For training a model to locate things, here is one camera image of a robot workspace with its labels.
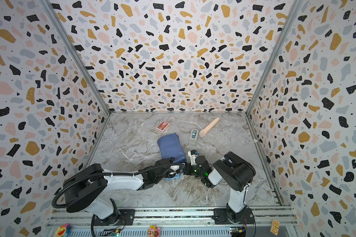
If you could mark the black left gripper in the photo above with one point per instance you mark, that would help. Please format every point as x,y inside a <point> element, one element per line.
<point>170,160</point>

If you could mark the blue wrapping paper sheet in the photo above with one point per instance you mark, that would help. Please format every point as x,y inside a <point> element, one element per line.
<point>170,147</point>

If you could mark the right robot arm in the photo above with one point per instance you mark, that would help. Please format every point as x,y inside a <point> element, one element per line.
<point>237,173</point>

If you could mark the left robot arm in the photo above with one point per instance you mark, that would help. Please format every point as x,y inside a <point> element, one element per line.
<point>84,191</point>

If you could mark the red playing card box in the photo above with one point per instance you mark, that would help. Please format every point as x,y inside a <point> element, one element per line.
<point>162,126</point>

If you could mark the beige microphone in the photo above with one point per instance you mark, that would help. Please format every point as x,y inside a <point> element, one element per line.
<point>204,131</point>

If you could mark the grey tape dispenser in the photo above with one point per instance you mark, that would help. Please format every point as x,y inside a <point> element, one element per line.
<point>193,137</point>

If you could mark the pink yellow figure toy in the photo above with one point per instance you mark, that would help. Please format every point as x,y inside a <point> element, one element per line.
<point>154,231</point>

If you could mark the wooden letter block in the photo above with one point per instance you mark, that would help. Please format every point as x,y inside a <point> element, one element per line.
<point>275,227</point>

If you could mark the colourful smiley toy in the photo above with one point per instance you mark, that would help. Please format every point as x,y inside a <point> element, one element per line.
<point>63,231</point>

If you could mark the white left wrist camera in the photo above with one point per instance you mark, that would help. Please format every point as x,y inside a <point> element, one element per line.
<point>174,170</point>

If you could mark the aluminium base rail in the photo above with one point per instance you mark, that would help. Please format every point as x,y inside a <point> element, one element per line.
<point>175,222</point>

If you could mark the aluminium right corner post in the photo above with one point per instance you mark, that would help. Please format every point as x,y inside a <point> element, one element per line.
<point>276,50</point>

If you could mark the aluminium corner post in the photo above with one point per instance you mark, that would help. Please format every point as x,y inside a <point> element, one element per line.
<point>276,50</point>
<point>47,8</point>

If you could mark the aluminium left corner post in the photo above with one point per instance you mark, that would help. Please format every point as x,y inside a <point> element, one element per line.
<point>47,8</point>

